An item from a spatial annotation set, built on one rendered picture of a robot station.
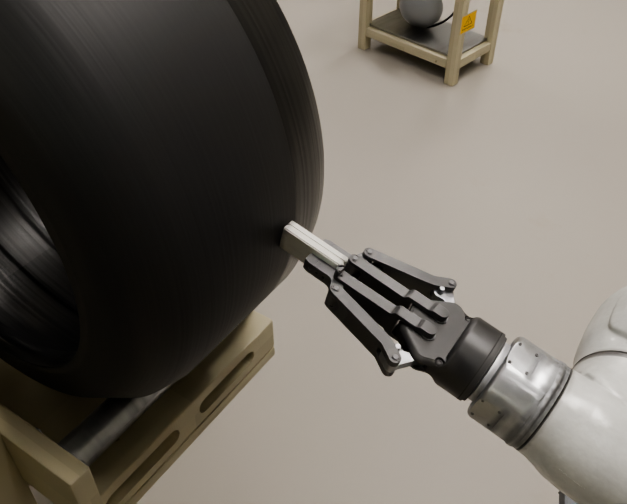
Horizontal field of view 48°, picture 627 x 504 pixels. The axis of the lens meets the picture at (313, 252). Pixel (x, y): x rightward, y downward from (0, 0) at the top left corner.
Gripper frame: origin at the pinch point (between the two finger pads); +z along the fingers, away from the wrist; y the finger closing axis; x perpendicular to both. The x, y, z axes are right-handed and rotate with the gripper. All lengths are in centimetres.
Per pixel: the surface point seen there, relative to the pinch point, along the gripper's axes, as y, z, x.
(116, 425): 16.1, 10.8, 28.1
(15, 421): 23.6, 18.9, 26.3
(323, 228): -121, 46, 132
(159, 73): 8.4, 13.7, -17.7
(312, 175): -5.0, 4.6, -4.0
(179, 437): 9.5, 6.1, 35.9
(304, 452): -41, 0, 120
